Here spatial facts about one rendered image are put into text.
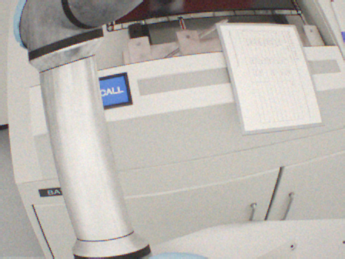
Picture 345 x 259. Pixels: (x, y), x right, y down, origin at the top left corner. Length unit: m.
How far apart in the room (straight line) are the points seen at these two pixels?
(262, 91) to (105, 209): 0.33
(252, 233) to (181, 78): 0.26
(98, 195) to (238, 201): 0.52
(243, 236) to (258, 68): 0.26
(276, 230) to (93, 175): 0.37
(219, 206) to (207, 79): 0.32
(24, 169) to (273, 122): 0.43
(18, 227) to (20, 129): 0.86
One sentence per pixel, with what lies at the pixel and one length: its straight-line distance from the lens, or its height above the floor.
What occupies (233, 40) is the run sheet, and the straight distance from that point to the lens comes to 1.34.
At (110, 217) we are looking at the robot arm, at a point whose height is 1.04.
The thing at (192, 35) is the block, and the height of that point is 0.91.
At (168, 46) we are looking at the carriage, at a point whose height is 0.88.
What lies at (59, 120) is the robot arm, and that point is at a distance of 1.07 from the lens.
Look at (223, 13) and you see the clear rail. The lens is 1.46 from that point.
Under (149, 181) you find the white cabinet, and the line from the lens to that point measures 1.42.
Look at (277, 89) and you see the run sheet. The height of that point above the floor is 0.97.
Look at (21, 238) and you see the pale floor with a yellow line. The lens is 2.24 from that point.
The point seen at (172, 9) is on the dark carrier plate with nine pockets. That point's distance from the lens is 1.46.
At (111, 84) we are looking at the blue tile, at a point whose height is 0.96.
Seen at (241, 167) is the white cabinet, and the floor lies 0.76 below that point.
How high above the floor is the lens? 2.01
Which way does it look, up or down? 58 degrees down
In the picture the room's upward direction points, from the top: 2 degrees clockwise
